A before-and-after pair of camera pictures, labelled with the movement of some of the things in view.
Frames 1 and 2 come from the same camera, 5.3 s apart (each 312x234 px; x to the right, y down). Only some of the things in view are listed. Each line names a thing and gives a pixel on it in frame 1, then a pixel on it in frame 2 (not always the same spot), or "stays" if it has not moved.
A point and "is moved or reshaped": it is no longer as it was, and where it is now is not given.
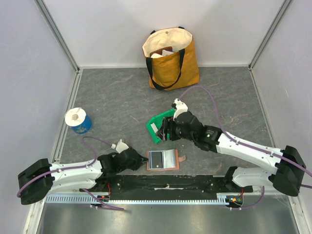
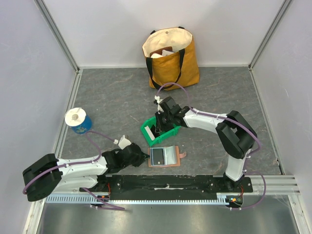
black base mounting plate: [165, 187] stays
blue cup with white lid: [77, 118] stays
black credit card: [156, 161] is moved or reshaped
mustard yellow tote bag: [172, 59] stays
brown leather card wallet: [167, 159] is moved or reshaped
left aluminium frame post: [58, 33] stays
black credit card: [161, 133] → [153, 130]
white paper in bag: [164, 53] stays
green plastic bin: [158, 121] is moved or reshaped
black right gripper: [169, 129] → [160, 121]
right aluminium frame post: [281, 13] stays
